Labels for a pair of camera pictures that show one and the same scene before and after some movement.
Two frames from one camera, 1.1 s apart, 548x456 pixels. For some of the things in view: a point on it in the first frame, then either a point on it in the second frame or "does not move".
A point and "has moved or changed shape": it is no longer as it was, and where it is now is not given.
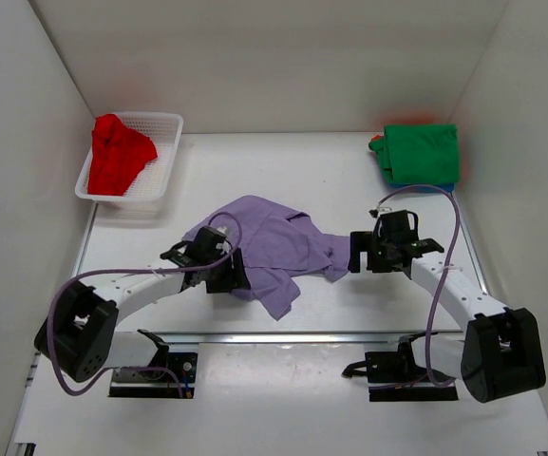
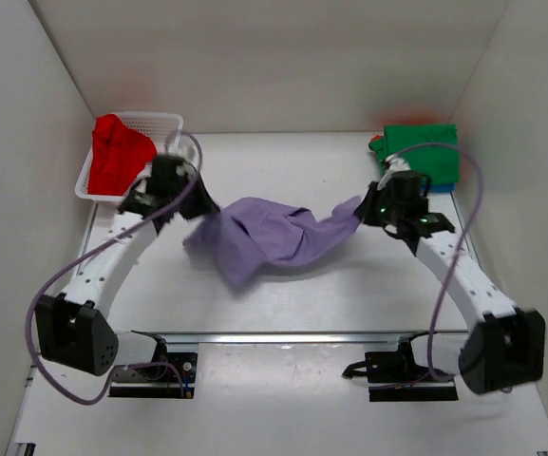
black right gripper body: (381, 256) to (381, 210)
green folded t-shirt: (419, 153) does not move
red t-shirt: (118, 156) does not move
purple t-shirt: (276, 247) has moved or changed shape
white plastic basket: (164, 130) does not move
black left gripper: (235, 277) to (204, 206)
